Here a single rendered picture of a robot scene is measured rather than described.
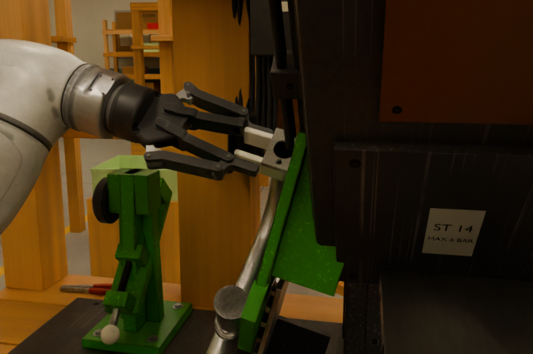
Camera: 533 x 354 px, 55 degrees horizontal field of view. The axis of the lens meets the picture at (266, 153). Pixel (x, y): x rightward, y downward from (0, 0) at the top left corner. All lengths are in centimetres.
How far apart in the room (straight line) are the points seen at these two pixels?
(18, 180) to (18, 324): 43
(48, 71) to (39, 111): 5
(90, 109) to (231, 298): 29
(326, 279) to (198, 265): 48
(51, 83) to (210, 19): 33
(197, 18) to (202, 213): 35
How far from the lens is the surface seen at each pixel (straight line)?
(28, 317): 107
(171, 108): 66
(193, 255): 98
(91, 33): 1172
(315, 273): 55
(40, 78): 70
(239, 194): 92
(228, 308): 56
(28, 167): 69
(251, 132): 64
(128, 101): 66
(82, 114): 68
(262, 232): 70
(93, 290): 111
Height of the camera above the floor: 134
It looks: 10 degrees down
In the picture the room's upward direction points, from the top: straight up
